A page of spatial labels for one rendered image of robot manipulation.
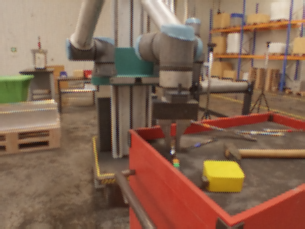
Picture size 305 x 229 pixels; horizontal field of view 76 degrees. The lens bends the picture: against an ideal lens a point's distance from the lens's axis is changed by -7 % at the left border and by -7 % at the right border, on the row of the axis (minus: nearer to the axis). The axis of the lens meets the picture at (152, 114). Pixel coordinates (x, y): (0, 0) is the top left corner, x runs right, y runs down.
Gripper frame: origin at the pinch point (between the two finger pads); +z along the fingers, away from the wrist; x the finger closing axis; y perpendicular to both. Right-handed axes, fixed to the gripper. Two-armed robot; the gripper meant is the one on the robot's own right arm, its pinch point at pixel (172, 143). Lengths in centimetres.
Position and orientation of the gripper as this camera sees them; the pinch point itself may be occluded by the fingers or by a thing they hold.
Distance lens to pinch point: 64.2
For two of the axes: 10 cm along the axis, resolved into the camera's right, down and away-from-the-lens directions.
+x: -10.0, -0.2, -0.2
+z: -0.2, 9.7, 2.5
